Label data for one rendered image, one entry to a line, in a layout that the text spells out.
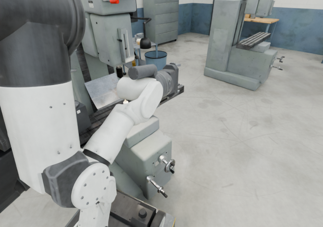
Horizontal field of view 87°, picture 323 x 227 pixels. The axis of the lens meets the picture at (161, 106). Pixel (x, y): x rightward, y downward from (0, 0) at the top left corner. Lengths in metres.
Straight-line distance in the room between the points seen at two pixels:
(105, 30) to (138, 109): 0.81
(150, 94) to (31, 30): 0.26
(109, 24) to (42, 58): 0.91
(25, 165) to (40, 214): 1.92
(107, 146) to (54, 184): 0.13
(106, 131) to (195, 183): 1.74
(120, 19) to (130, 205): 1.17
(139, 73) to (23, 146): 0.28
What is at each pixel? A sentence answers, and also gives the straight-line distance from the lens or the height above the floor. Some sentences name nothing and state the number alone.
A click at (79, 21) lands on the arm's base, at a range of 0.29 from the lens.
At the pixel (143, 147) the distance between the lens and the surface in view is 1.41.
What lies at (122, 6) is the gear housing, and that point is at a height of 1.67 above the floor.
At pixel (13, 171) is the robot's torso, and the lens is 0.56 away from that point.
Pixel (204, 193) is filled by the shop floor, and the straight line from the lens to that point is 2.03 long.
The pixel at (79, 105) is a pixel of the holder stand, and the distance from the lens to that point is 1.30.
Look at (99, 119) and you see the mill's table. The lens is 1.43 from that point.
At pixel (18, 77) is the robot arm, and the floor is 1.66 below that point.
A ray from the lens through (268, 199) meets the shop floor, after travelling 2.21.
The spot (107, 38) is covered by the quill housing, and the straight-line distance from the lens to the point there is 1.16.
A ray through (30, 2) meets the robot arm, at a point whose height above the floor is 1.74.
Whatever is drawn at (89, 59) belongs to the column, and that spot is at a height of 1.25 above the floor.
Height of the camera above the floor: 1.75
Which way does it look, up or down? 35 degrees down
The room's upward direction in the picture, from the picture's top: 1 degrees counter-clockwise
